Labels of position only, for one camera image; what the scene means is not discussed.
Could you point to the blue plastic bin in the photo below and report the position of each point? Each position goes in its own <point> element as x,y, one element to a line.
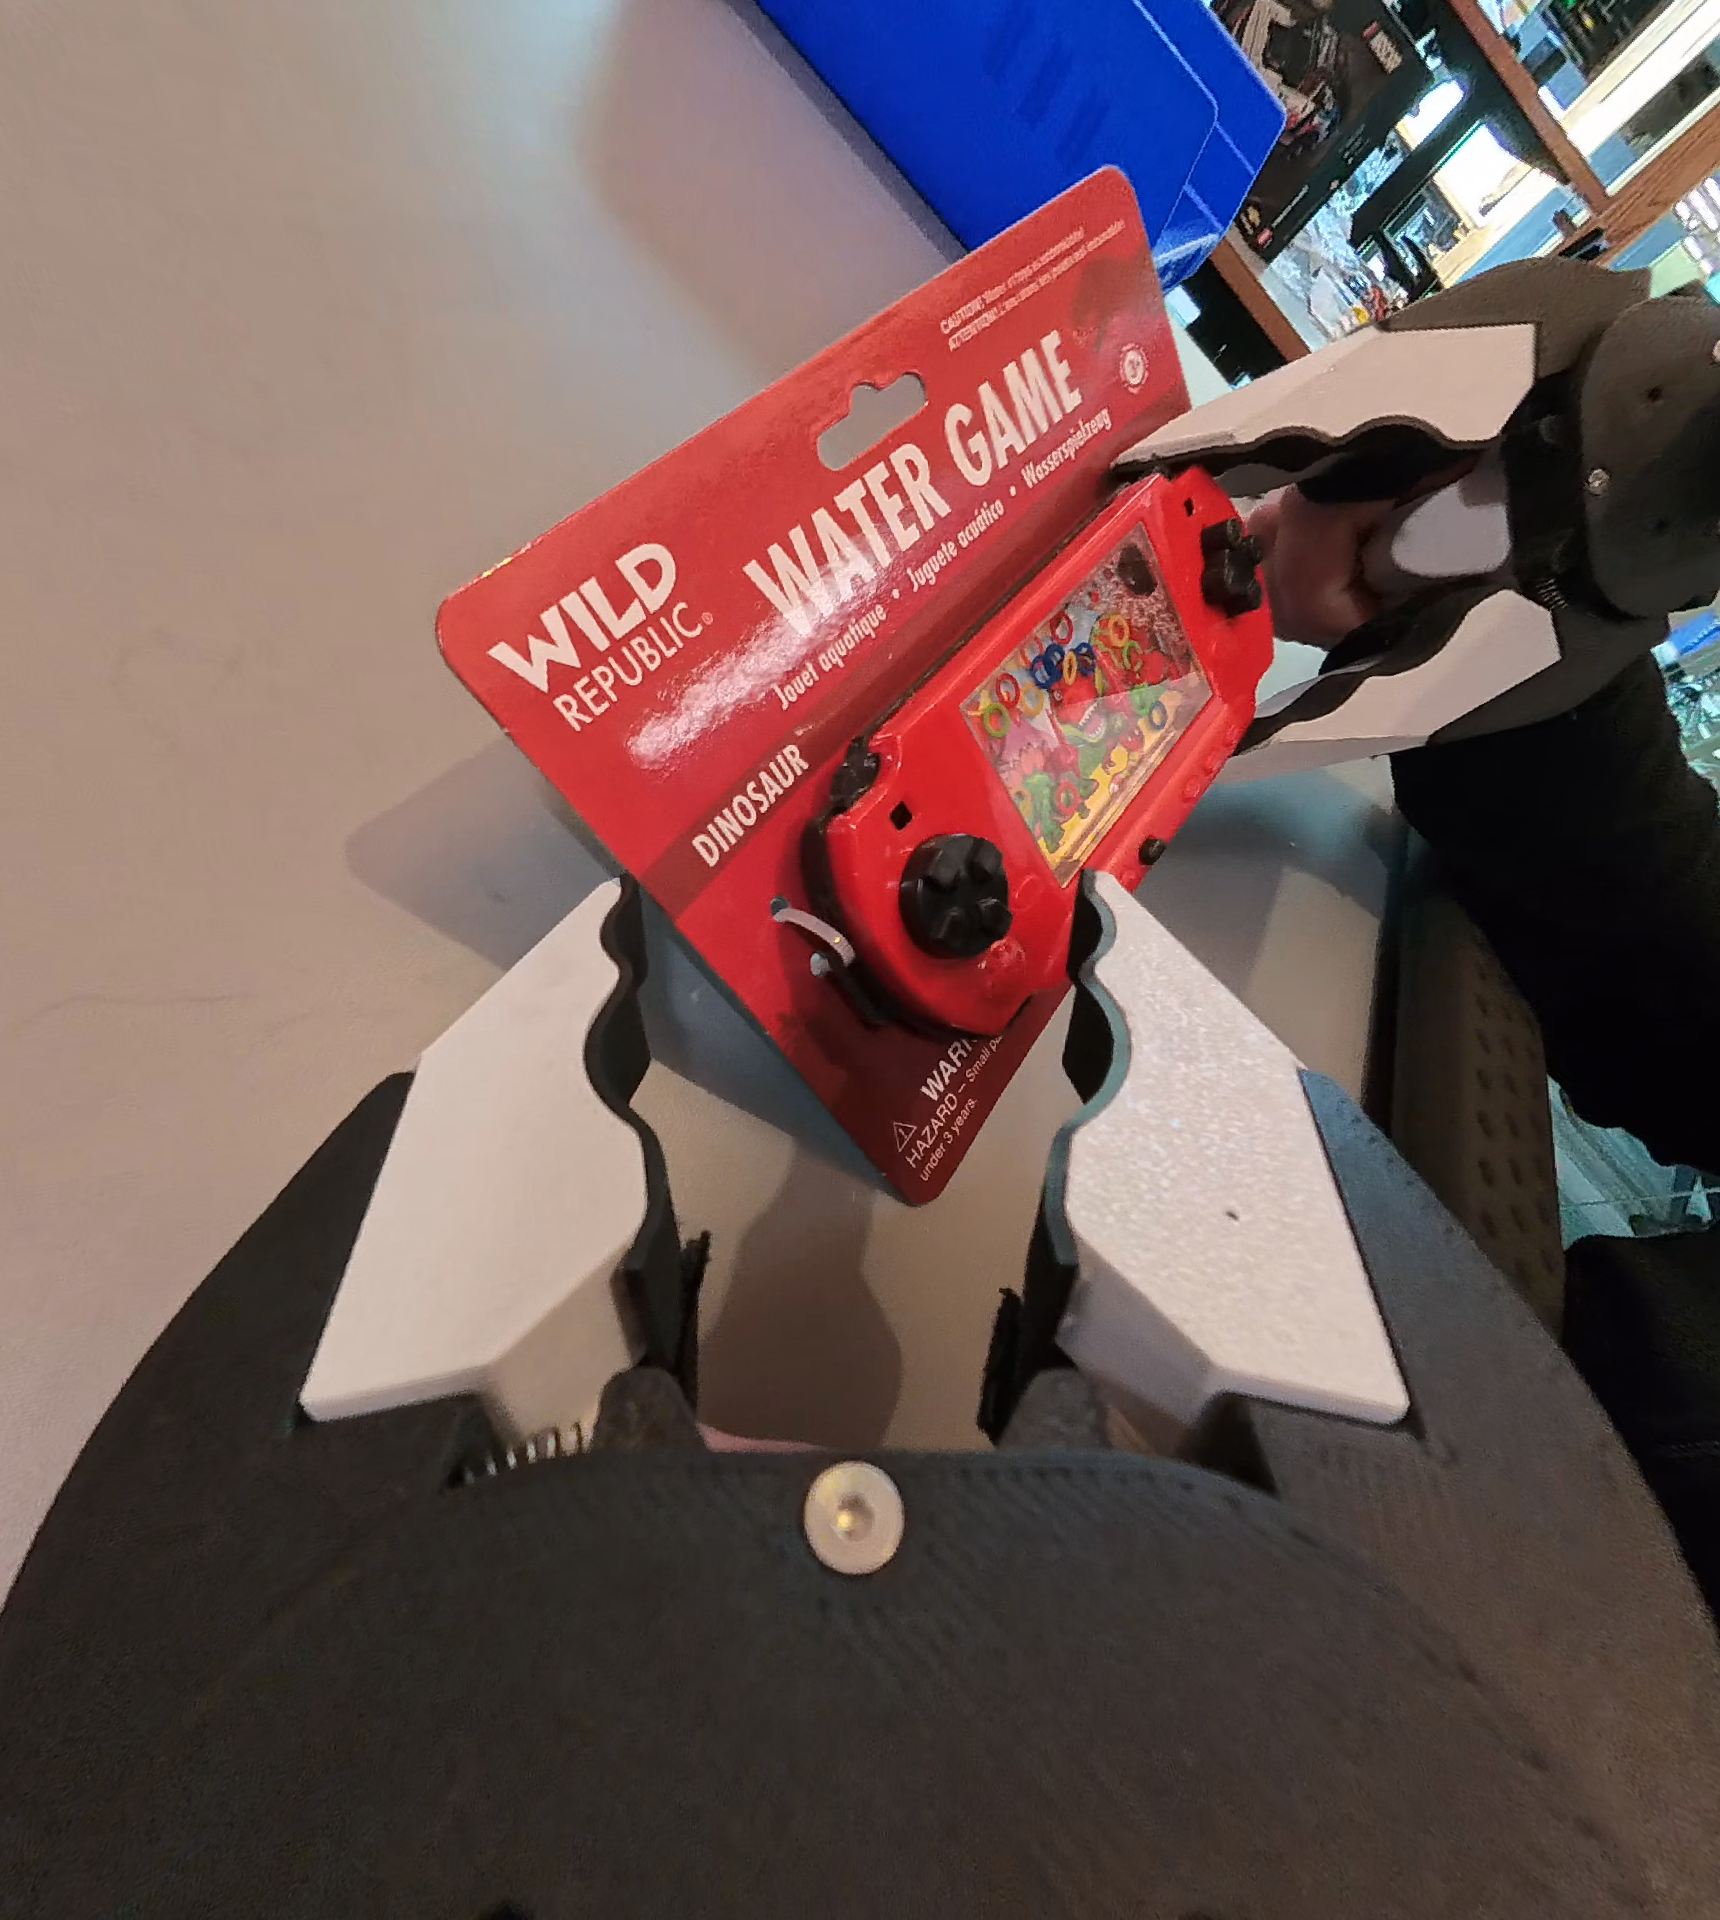
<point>1011,90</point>

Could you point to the person's right hand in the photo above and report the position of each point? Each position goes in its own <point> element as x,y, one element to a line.
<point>1318,578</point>

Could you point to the wooden edged table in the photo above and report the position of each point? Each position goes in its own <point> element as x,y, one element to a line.
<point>1543,142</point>

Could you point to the brown perforated chair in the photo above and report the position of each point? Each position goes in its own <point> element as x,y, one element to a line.
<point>1474,1111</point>

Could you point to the person's right forearm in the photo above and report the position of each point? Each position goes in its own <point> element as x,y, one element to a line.
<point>1624,930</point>

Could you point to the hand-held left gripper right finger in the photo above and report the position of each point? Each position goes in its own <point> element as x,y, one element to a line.
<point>1205,1214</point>

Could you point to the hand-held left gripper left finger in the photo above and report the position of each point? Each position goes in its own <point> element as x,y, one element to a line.
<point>485,1214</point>

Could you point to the person's leg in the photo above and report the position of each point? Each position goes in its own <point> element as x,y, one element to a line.
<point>1715,1425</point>

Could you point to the black printed box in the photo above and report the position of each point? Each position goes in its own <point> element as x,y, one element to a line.
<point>1325,105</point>

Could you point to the red water game toy card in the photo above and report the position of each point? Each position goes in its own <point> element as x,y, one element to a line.
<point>861,600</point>

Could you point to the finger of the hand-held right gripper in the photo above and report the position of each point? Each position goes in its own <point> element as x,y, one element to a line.
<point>1461,669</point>
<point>1370,391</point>

